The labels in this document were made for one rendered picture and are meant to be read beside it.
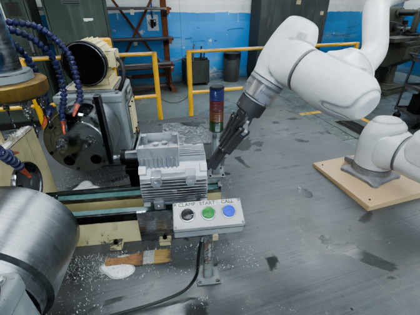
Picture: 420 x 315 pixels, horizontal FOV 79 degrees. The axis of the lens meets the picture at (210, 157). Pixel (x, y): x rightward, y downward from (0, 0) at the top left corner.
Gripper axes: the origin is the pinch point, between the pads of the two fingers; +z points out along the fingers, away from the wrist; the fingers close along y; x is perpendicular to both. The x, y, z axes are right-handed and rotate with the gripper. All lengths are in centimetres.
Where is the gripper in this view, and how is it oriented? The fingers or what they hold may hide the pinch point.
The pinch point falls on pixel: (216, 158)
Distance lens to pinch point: 76.1
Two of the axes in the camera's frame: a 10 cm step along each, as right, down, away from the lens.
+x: 8.6, 3.7, 3.5
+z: -5.0, 7.8, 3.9
